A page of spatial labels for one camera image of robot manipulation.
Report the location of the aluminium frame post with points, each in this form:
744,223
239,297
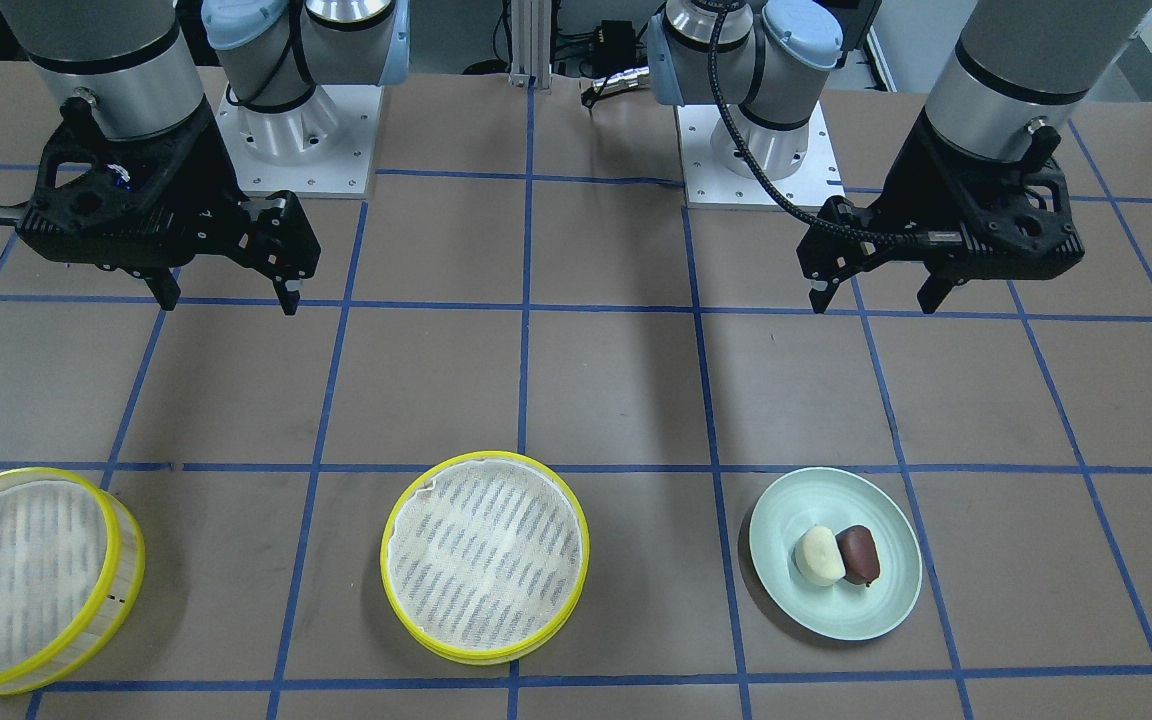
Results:
530,35

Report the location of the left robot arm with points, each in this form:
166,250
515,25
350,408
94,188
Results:
1015,65

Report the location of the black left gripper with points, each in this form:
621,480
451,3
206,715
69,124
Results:
921,180

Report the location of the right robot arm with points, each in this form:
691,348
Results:
131,59

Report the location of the light green plate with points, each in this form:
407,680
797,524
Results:
836,499

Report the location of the brown steamed bun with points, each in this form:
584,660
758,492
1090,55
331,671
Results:
859,554

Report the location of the white steamed bun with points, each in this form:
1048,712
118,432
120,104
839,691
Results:
816,557

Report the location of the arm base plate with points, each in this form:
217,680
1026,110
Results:
324,149
800,163

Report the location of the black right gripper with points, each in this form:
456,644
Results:
204,160

